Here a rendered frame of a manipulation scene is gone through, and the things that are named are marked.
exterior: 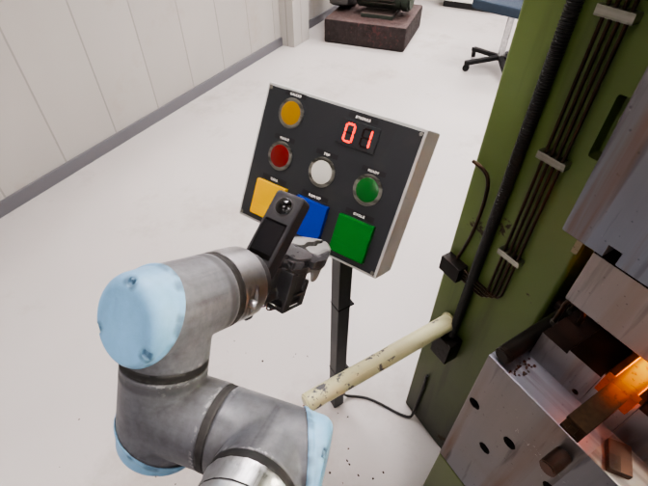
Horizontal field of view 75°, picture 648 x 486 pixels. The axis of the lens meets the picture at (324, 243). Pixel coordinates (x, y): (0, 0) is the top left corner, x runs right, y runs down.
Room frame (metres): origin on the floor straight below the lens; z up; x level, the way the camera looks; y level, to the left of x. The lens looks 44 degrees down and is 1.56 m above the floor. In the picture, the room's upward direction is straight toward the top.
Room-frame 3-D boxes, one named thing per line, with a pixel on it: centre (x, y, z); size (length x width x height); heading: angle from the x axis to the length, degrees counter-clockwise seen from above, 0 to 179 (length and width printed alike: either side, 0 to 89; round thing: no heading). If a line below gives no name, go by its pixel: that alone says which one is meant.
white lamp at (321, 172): (0.67, 0.00, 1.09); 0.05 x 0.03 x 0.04; 31
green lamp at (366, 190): (0.62, -0.08, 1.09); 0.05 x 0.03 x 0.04; 31
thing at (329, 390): (0.55, -0.15, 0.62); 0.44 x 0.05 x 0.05; 121
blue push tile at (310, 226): (0.63, 0.03, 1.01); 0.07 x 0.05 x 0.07; 56
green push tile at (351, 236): (0.58, -0.05, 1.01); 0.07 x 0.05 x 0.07; 56
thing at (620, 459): (0.22, -0.42, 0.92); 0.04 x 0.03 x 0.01; 155
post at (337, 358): (0.74, -0.05, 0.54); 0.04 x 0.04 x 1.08; 31
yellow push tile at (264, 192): (0.69, 0.11, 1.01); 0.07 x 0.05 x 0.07; 56
